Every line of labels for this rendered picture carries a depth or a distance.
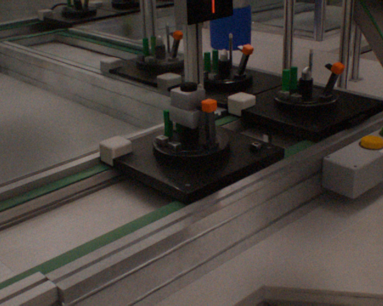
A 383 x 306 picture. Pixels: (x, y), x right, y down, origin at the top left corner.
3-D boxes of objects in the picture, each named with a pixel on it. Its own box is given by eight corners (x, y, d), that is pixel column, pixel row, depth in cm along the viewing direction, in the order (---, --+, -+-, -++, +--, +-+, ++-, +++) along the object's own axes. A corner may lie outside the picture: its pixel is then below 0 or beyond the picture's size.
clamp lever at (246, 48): (245, 74, 139) (255, 47, 134) (239, 76, 138) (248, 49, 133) (235, 67, 141) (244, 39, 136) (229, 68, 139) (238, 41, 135)
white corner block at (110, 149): (134, 161, 107) (132, 140, 106) (114, 169, 105) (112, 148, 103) (119, 153, 111) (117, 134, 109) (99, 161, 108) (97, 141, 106)
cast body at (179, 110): (211, 122, 103) (210, 84, 100) (193, 129, 100) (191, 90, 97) (180, 112, 109) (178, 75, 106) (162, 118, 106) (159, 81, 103)
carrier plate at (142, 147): (284, 158, 106) (284, 147, 105) (187, 204, 91) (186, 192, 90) (194, 125, 122) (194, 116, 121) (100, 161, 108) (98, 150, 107)
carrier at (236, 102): (383, 110, 127) (389, 53, 122) (317, 142, 112) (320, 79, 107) (294, 88, 143) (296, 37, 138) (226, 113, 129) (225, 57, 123)
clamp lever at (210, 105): (219, 141, 101) (217, 100, 98) (210, 145, 100) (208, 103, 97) (204, 136, 104) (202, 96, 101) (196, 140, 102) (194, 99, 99)
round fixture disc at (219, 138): (245, 149, 105) (245, 138, 105) (188, 173, 97) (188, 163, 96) (193, 129, 115) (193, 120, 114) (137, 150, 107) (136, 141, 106)
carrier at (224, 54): (293, 87, 143) (295, 37, 138) (225, 113, 129) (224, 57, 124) (223, 70, 160) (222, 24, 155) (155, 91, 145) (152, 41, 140)
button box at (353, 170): (414, 162, 114) (418, 133, 111) (354, 200, 101) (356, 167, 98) (382, 152, 118) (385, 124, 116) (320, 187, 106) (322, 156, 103)
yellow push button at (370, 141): (386, 149, 107) (388, 138, 107) (375, 155, 105) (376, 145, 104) (368, 142, 110) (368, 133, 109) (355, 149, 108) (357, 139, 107)
